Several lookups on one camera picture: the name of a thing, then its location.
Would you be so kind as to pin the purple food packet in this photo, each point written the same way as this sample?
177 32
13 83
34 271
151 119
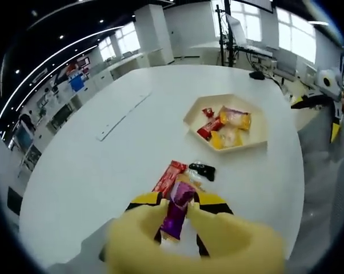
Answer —
176 211

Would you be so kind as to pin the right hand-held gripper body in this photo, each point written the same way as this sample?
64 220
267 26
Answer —
329 82

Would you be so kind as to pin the small red food packet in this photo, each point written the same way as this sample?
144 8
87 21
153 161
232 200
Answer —
208 112

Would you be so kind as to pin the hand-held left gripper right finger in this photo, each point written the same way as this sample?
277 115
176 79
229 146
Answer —
215 204

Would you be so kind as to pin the teal screen monitor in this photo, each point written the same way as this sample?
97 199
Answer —
23 137

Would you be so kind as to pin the black mouse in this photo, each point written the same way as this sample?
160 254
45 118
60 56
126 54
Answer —
257 75

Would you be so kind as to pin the black food packet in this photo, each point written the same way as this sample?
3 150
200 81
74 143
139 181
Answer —
204 171

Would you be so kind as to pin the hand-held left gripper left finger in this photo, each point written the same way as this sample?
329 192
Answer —
146 198

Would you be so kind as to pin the orange food packet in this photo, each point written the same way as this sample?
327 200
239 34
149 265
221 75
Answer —
236 118
227 138

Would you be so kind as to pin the blue bin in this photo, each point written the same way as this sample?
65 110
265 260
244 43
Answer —
76 85

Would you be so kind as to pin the white tilted display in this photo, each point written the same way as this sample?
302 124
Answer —
236 30

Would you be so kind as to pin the white food packet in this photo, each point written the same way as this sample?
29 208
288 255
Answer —
195 180

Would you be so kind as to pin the yellow food tongs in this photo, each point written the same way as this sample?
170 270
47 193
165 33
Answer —
246 242

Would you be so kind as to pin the dark cabinet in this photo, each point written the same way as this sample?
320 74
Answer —
14 199

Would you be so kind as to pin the cream hexagonal container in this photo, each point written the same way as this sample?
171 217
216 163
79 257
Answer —
256 134

